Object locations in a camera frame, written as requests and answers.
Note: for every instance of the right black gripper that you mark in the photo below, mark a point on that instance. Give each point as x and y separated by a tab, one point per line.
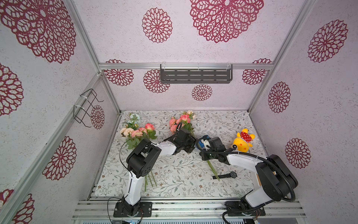
203	154

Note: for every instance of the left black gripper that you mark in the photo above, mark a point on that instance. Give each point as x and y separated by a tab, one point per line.
193	140

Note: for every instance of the pink rose bouquet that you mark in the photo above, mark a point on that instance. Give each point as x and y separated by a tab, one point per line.
184	121
134	133

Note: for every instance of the blue tape dispenser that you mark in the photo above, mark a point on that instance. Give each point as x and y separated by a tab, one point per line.
204	142

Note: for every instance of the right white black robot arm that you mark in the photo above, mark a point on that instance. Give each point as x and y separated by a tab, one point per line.
277	181

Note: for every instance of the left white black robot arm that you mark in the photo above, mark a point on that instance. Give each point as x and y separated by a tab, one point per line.
139	164

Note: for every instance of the yellow plush toy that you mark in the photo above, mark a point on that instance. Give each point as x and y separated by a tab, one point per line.
243	140

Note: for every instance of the black wristwatch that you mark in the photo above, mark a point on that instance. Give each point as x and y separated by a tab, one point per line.
228	175

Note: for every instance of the floral patterned table mat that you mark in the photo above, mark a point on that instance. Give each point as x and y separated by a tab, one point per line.
184	175

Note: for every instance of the wooden tray white rim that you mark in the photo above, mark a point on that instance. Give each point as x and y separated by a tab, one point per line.
256	180

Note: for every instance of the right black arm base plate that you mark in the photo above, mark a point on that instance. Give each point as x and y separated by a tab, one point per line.
239	208

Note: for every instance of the dark grey wall shelf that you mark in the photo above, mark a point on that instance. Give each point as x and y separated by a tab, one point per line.
195	76

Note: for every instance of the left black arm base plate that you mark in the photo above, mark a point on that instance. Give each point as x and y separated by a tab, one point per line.
140	209

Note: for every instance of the black wire wall rack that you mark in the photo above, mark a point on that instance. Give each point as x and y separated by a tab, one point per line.
83	110

